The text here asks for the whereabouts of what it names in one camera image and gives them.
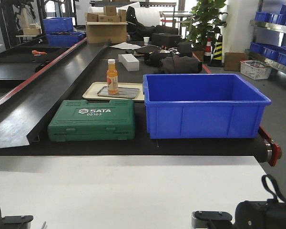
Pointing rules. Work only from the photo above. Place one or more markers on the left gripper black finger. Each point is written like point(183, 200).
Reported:
point(17, 222)

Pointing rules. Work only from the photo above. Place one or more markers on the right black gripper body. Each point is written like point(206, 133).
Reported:
point(260, 215)

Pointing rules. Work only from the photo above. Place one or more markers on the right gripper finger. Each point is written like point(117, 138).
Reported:
point(211, 220)

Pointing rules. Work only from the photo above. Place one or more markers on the beige plastic tray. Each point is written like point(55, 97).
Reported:
point(94, 91)

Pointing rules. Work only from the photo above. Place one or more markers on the small grey metal tray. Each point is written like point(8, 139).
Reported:
point(123, 92)

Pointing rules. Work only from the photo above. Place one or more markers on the green SATA tool case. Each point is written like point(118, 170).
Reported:
point(80, 120)

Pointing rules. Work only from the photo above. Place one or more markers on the large blue plastic bin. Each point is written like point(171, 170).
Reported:
point(219, 105)

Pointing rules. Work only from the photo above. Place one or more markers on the dark grey folded cloth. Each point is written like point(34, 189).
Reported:
point(177, 64)

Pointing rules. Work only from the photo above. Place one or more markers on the brown cardboard sheet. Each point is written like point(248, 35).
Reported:
point(232, 61)

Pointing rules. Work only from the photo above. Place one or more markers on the black yellow traffic cone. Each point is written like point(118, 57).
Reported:
point(216, 60)

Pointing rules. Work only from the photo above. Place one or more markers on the red white traffic cone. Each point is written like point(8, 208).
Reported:
point(208, 51)

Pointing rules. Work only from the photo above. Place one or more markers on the orange tool on conveyor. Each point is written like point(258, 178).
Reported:
point(36, 52)

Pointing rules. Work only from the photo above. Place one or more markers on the white rectangular box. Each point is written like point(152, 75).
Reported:
point(129, 61)

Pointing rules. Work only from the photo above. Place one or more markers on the orange juice bottle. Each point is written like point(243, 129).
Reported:
point(112, 77)

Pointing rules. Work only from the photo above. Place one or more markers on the stainless steel shelf rack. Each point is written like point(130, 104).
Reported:
point(268, 43)

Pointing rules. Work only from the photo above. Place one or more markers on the black equipment case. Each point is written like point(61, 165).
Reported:
point(166, 39)

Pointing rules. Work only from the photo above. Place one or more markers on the blue bin on conveyor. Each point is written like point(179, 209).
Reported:
point(64, 40)

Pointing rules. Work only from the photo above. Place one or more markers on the white paper cup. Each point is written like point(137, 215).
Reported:
point(146, 40)

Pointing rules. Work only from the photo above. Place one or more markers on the green potted plant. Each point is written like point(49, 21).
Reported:
point(205, 22)

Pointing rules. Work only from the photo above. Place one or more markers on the large cardboard box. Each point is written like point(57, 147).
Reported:
point(98, 32)

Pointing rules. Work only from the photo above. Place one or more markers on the red conveyor end bracket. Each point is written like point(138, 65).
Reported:
point(274, 150)

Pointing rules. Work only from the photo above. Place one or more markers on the white wire basket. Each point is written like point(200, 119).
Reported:
point(255, 70)

